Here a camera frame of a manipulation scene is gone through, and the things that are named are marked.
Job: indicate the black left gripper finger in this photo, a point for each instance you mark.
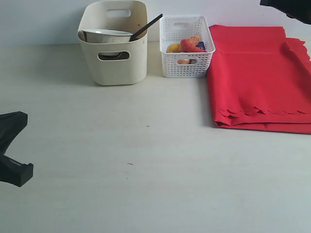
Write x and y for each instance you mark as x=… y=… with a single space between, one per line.
x=14 y=172
x=11 y=124

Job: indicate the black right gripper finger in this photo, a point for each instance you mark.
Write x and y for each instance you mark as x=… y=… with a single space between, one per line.
x=297 y=9

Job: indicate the red tablecloth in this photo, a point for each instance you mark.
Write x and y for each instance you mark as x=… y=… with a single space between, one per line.
x=259 y=79

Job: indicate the blue white milk carton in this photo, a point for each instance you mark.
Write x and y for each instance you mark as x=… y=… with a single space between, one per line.
x=201 y=45

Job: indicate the red sausage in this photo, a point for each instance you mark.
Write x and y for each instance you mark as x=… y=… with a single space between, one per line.
x=187 y=46

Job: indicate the pale green ceramic bowl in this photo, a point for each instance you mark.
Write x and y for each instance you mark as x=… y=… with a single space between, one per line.
x=104 y=36

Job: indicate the brown egg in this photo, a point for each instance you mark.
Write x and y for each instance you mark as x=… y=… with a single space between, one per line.
x=183 y=61

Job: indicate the yellow lemon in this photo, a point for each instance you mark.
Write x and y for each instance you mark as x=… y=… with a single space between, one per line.
x=173 y=48

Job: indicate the dark wooden chopstick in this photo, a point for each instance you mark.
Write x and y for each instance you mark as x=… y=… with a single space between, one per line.
x=145 y=27

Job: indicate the cream plastic tub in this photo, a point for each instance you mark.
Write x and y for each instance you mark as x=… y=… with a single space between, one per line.
x=115 y=63

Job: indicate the white perforated plastic basket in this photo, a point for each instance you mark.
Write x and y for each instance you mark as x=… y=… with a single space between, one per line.
x=173 y=29

